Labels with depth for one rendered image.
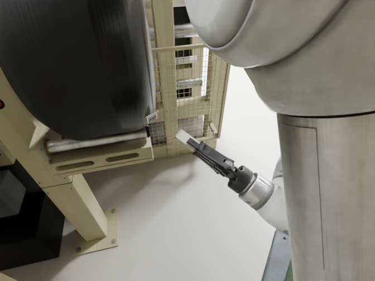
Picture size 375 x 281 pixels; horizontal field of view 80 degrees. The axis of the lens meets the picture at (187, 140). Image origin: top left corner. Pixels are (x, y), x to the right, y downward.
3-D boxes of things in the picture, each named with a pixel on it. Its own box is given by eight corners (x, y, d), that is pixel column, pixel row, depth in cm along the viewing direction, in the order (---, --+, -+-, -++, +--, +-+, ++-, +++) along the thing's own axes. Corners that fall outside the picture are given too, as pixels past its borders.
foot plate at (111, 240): (73, 256, 136) (72, 255, 134) (77, 216, 154) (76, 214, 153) (118, 246, 140) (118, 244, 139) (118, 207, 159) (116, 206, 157)
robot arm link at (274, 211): (246, 216, 64) (261, 182, 71) (292, 250, 63) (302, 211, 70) (269, 206, 55) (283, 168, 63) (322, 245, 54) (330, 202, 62)
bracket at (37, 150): (41, 171, 75) (26, 152, 68) (59, 102, 103) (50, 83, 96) (52, 169, 76) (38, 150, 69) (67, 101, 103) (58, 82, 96)
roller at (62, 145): (49, 156, 77) (42, 151, 73) (49, 144, 79) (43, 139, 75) (150, 139, 83) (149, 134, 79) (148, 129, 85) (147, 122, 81)
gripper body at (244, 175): (244, 194, 58) (215, 172, 58) (234, 194, 66) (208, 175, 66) (259, 170, 60) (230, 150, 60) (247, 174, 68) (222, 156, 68)
